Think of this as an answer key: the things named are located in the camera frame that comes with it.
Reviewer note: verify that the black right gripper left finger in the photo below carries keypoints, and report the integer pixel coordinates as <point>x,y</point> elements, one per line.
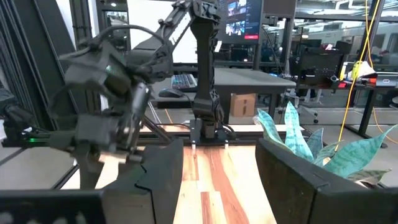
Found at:
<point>164,186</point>

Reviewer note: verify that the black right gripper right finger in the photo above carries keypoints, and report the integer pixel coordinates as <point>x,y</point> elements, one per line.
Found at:
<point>295,199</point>

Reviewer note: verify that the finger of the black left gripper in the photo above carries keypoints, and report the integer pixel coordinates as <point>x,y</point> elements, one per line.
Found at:
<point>88,168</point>

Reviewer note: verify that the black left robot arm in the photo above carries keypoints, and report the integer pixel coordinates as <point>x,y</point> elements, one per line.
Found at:
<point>205,62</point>

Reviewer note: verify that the black computer mouse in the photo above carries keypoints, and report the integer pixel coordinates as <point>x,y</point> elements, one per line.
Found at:
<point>170,92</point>

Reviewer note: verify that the green snake plant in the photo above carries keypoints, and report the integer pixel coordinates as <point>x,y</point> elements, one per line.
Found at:
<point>354,155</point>

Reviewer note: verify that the backlit keyboard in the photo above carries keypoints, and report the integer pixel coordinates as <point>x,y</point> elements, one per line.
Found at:
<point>183,82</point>

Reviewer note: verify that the cardboard box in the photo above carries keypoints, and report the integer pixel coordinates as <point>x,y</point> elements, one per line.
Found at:
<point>242,105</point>

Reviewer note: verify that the grey desk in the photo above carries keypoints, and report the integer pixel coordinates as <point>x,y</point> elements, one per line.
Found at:
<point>248,79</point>

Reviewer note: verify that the black equipment box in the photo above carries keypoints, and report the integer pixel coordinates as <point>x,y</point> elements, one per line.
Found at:
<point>317,68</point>

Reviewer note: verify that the computer monitor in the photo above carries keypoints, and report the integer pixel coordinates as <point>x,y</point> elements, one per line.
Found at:
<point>241,21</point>

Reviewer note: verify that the black aluminium rig frame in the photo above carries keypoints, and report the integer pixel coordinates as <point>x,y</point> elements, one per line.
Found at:
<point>31,62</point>

